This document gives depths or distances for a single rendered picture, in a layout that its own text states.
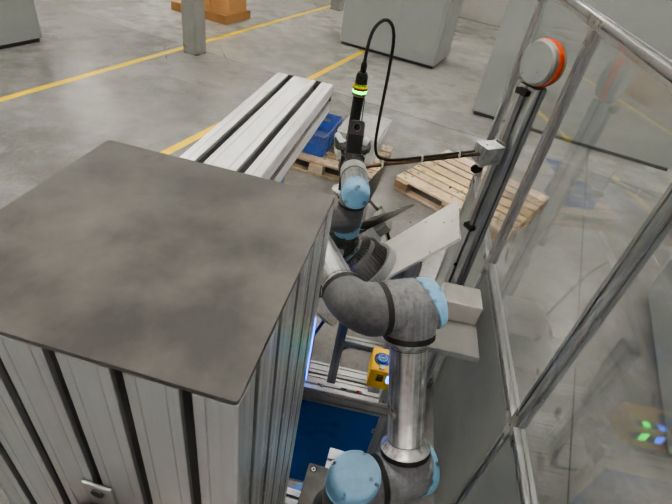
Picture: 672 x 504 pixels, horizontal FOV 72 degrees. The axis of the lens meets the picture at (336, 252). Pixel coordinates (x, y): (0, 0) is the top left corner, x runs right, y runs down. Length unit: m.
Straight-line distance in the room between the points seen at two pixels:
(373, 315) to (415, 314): 0.09
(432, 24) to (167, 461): 8.38
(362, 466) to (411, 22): 8.01
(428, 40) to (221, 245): 8.31
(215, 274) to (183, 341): 0.07
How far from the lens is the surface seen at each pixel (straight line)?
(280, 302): 0.34
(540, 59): 1.86
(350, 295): 0.95
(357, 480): 1.13
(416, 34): 8.68
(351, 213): 1.27
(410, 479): 1.17
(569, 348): 1.41
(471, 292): 2.11
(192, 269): 0.37
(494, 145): 1.91
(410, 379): 1.05
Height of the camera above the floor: 2.27
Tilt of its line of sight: 38 degrees down
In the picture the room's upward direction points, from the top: 10 degrees clockwise
